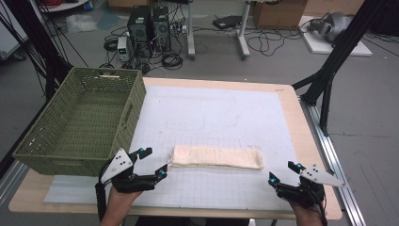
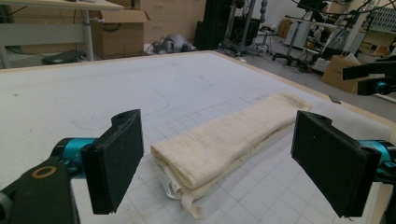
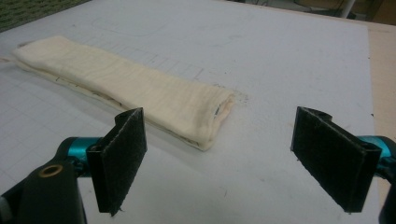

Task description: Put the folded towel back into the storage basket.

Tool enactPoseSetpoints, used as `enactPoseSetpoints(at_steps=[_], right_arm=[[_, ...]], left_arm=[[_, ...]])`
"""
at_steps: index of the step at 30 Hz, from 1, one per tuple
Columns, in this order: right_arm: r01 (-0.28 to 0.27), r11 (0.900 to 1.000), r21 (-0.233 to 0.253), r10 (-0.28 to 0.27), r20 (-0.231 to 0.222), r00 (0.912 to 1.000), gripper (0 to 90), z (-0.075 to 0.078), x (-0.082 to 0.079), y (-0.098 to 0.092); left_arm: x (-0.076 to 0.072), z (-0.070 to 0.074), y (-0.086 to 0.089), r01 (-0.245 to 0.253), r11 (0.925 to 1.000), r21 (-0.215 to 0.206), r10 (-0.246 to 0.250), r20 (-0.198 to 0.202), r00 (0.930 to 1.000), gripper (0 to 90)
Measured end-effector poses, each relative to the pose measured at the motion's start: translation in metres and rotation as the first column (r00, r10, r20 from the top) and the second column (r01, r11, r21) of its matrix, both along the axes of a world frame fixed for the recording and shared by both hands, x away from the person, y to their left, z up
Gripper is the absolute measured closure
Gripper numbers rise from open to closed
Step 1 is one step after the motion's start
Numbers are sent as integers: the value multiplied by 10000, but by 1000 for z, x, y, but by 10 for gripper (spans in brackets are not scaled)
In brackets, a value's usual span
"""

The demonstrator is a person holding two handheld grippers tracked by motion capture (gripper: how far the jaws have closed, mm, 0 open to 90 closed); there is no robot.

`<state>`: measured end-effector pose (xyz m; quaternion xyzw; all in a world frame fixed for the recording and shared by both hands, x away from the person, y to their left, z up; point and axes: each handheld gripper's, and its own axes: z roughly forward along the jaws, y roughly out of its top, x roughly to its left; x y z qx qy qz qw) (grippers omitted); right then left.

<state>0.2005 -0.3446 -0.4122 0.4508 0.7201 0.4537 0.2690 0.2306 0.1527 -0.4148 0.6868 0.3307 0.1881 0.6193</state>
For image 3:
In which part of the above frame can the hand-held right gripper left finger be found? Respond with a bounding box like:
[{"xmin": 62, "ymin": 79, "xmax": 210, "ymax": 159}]
[{"xmin": 56, "ymin": 107, "xmax": 148, "ymax": 217}]

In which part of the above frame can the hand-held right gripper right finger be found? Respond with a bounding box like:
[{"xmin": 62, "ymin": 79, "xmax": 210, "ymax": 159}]
[{"xmin": 290, "ymin": 105, "xmax": 396, "ymax": 214}]

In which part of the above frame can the cream cloth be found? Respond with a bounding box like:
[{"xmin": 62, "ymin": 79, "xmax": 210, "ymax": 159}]
[{"xmin": 12, "ymin": 35, "xmax": 236, "ymax": 152}]

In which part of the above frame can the white grid paper mat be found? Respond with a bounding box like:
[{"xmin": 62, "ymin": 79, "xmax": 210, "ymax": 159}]
[{"xmin": 0, "ymin": 0, "xmax": 382, "ymax": 224}]

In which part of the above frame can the white metal stand leg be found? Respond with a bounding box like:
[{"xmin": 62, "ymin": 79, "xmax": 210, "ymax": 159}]
[{"xmin": 340, "ymin": 0, "xmax": 357, "ymax": 19}]

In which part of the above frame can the green woven mat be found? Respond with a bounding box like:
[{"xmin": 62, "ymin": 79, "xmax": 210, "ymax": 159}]
[{"xmin": 0, "ymin": 0, "xmax": 92, "ymax": 34}]

